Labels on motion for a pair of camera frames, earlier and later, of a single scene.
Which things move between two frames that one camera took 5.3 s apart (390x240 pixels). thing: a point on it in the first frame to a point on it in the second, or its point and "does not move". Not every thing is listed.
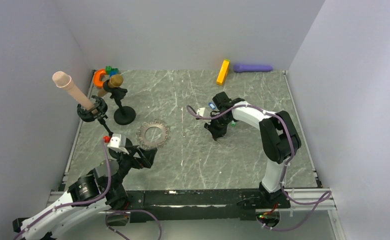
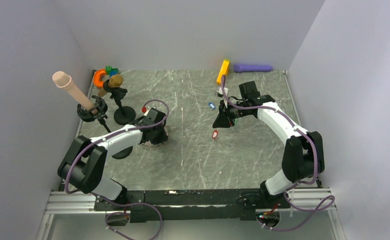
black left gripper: (147, 155) to (163, 137)
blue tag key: (211, 105) does not move
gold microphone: (116, 80) does not move
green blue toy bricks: (111, 71) does not move
